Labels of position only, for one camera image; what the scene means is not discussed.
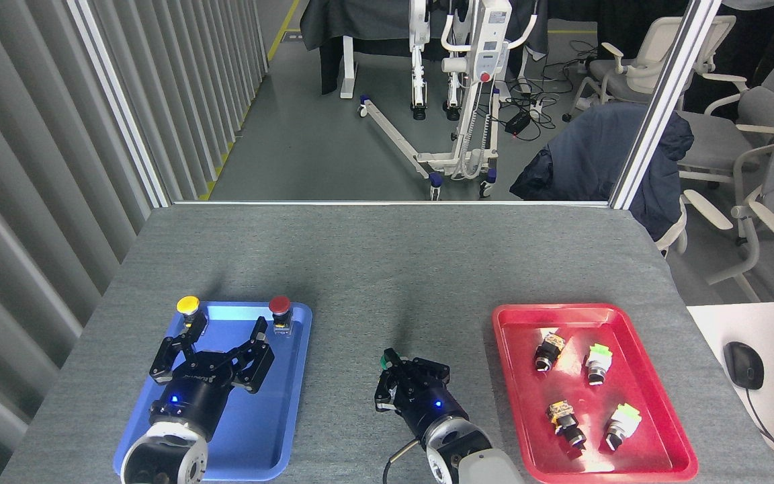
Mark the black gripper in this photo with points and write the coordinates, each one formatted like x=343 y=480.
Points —
x=192 y=400
x=434 y=407

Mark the green push button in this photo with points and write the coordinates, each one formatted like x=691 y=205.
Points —
x=384 y=364

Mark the yellow push button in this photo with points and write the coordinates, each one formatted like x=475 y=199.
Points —
x=188 y=305

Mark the red push button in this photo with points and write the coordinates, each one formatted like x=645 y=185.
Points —
x=280 y=306

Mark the blue plastic tray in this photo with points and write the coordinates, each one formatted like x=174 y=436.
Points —
x=273 y=437

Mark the red plastic tray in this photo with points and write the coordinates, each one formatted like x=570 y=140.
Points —
x=662 y=437

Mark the black power adapter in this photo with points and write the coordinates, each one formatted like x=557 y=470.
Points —
x=517 y=122

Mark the white stand on wheels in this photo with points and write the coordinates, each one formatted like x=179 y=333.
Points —
x=474 y=101

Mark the dark blue jacket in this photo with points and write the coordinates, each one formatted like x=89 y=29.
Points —
x=588 y=154

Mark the white jacket-covered office chair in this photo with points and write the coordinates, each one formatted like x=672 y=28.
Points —
x=677 y=235

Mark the white legged robot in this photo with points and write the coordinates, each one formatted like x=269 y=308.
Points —
x=418 y=60

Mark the white desk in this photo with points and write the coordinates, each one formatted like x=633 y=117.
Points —
x=729 y=323

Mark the black computer mouse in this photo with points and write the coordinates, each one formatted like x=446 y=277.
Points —
x=743 y=365

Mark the dark cloth covered table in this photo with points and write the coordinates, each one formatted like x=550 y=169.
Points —
x=360 y=20

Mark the black yellow selector switch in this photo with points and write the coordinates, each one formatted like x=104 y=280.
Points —
x=565 y=423
x=548 y=349

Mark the white green selector switch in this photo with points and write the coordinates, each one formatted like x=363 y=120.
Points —
x=619 y=425
x=597 y=363

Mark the silver aluminium post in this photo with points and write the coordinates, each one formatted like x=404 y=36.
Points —
x=662 y=101
x=118 y=101

